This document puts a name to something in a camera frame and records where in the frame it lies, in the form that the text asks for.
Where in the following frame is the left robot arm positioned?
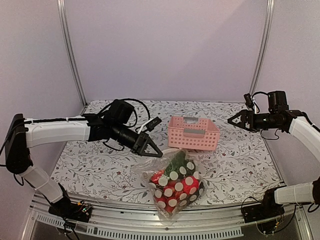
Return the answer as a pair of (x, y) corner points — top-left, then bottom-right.
(0, 98), (163, 217)

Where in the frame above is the red orange fake pepper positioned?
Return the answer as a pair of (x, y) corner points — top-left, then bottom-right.
(149, 169), (165, 185)

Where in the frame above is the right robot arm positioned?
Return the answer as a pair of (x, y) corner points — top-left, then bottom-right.
(227, 90), (320, 218)

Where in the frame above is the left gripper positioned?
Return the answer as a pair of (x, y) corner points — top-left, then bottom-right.
(111, 122), (163, 158)

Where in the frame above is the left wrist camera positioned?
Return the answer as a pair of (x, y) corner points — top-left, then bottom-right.
(136, 116), (162, 134)

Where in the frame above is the clear zip top bag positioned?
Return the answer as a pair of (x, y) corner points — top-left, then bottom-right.
(132, 148), (207, 220)

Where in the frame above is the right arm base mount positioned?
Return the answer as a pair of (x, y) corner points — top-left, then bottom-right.
(240, 196), (285, 235)

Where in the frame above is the aluminium frame post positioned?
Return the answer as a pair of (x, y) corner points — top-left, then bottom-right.
(249, 0), (275, 95)
(56, 0), (88, 107)

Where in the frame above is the green fake vegetable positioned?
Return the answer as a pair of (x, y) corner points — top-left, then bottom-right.
(164, 150), (197, 181)

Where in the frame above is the left aluminium frame post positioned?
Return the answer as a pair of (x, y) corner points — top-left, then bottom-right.
(56, 0), (88, 107)

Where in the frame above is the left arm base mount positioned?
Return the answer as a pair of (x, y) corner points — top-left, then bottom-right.
(48, 199), (93, 223)

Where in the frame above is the pink plastic basket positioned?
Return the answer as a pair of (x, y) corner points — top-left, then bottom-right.
(168, 116), (220, 151)

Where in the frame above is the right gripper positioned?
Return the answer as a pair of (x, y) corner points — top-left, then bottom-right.
(228, 109), (281, 133)

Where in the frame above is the aluminium front rail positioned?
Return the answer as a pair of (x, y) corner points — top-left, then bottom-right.
(21, 193), (315, 240)

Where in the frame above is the right aluminium frame post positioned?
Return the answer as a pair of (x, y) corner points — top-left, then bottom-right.
(249, 0), (275, 95)

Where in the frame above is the floral table mat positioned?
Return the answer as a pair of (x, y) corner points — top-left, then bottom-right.
(49, 99), (285, 207)

